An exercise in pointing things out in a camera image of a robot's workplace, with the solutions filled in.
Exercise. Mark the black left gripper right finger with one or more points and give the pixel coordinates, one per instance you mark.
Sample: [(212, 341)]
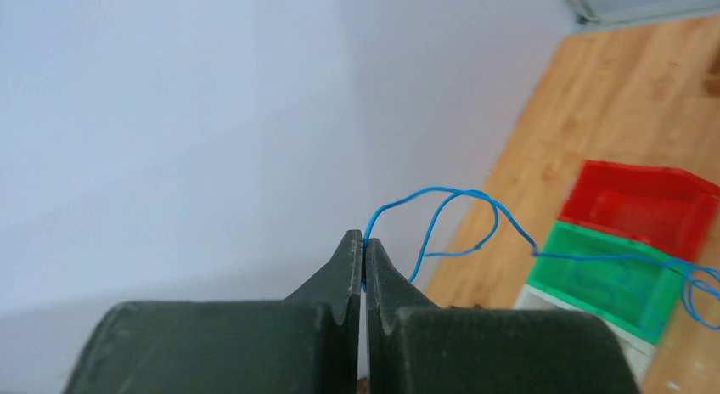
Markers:
[(415, 346)]

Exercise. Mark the red plastic bin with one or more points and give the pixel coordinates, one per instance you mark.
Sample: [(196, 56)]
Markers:
[(665, 207)]

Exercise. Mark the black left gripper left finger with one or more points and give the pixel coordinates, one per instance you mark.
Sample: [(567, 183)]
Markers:
[(304, 343)]

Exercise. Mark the green plastic bin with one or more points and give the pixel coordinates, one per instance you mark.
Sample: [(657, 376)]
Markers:
[(630, 284)]

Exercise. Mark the white plastic bin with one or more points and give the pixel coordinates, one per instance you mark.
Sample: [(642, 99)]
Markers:
[(639, 354)]

